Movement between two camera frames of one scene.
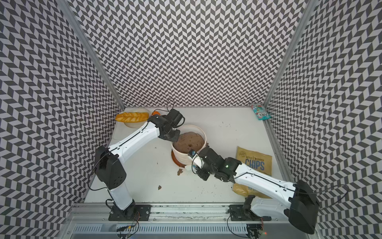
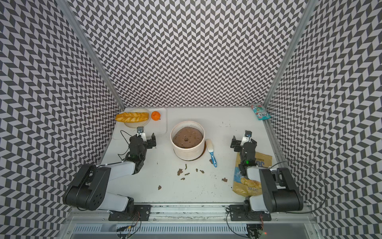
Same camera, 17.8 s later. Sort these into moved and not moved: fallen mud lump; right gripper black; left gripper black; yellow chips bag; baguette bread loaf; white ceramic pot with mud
Moved: left gripper black; right gripper black
Not moved: white ceramic pot with mud; yellow chips bag; fallen mud lump; baguette bread loaf
